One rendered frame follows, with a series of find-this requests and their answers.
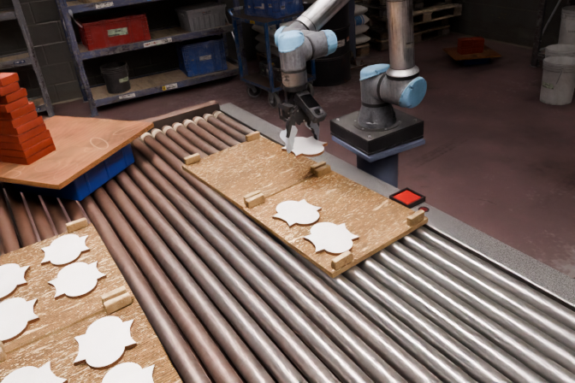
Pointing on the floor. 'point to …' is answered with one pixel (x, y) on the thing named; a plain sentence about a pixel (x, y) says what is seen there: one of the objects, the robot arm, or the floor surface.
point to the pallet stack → (423, 24)
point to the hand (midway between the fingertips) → (304, 146)
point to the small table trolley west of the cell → (256, 82)
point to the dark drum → (328, 77)
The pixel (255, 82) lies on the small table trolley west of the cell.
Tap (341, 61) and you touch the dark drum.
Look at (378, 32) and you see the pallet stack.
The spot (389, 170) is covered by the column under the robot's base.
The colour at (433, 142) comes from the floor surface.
